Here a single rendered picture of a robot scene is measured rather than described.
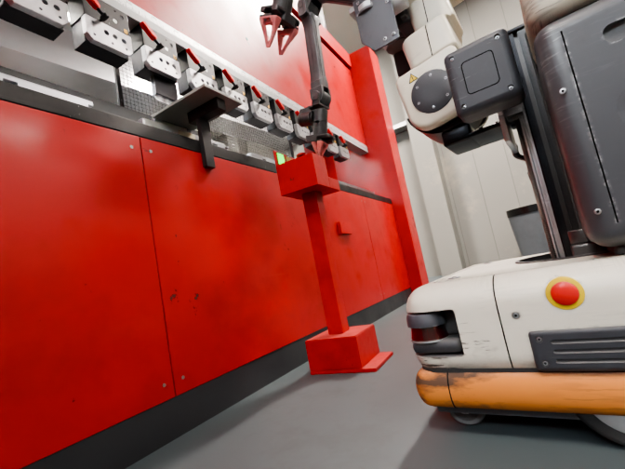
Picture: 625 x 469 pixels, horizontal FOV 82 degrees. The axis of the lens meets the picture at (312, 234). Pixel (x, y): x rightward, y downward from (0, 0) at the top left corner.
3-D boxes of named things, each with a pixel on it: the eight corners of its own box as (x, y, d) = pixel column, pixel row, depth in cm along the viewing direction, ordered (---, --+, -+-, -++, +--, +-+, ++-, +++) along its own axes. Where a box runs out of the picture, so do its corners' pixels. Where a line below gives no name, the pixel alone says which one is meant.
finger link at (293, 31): (260, 48, 102) (266, 14, 101) (277, 58, 108) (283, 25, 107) (278, 47, 99) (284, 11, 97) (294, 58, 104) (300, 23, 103)
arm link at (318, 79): (305, -6, 142) (321, 8, 151) (294, 2, 145) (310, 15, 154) (320, 98, 138) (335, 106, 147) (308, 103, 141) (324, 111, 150)
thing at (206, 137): (226, 157, 117) (216, 96, 119) (195, 170, 124) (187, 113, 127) (234, 159, 120) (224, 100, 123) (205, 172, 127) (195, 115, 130)
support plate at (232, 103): (205, 86, 112) (204, 83, 113) (152, 117, 125) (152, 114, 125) (243, 104, 128) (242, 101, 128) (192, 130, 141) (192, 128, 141)
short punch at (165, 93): (156, 98, 130) (153, 73, 131) (153, 100, 131) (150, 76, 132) (179, 107, 139) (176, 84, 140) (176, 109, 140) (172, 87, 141)
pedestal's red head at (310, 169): (317, 183, 127) (308, 136, 130) (281, 195, 135) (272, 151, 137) (340, 191, 145) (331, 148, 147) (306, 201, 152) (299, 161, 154)
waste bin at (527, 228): (569, 256, 435) (554, 202, 443) (574, 258, 390) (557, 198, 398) (520, 263, 463) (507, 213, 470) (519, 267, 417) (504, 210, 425)
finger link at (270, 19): (254, 45, 100) (259, 8, 99) (271, 55, 106) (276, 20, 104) (272, 43, 96) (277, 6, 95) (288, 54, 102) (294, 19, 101)
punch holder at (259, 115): (256, 114, 177) (250, 84, 179) (243, 121, 181) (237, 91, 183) (273, 123, 190) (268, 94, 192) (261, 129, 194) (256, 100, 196)
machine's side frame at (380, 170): (425, 297, 297) (367, 44, 323) (335, 309, 338) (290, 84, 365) (432, 293, 318) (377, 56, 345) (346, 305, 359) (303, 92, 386)
